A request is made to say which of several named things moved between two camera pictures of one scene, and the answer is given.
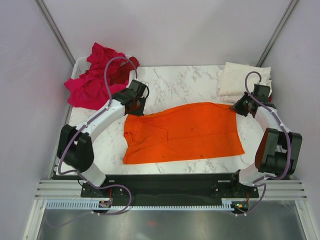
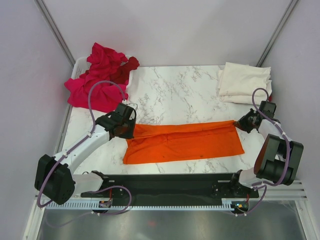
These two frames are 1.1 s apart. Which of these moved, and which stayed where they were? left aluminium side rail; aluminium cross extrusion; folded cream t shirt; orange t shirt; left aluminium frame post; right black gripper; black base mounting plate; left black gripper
Moved: right black gripper; orange t shirt; left black gripper
Stayed: left aluminium side rail; folded cream t shirt; black base mounting plate; aluminium cross extrusion; left aluminium frame post
